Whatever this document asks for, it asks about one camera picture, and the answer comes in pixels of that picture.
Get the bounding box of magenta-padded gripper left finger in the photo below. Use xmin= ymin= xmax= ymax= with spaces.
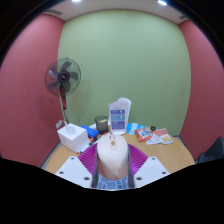
xmin=54 ymin=142 xmax=100 ymax=189

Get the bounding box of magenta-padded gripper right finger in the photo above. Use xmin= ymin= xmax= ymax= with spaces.
xmin=126 ymin=143 xmax=170 ymax=189

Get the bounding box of cream computer mouse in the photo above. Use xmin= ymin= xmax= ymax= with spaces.
xmin=96 ymin=132 xmax=129 ymax=180

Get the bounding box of red-capped whiteboard marker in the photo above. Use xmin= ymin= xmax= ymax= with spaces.
xmin=77 ymin=139 xmax=98 ymax=154

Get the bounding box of white snack packet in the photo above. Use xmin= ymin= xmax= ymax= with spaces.
xmin=145 ymin=132 xmax=163 ymax=146

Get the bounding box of white tissue box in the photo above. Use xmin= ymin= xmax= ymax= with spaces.
xmin=56 ymin=122 xmax=90 ymax=154

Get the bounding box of red snack packet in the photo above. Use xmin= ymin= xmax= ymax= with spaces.
xmin=134 ymin=127 xmax=153 ymax=144

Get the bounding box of orange snack packet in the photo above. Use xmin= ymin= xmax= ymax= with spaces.
xmin=153 ymin=127 xmax=175 ymax=145

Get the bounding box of small blue box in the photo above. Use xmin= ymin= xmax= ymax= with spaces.
xmin=80 ymin=124 xmax=100 ymax=140

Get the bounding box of blue snack packet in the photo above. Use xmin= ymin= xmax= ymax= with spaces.
xmin=126 ymin=122 xmax=148 ymax=136

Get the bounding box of dark mesh pen cup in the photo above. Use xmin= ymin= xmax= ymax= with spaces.
xmin=94 ymin=115 xmax=110 ymax=135

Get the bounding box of black standing fan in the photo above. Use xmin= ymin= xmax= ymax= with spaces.
xmin=44 ymin=57 xmax=82 ymax=125

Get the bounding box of white wall socket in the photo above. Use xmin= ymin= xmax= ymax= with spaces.
xmin=55 ymin=119 xmax=65 ymax=131

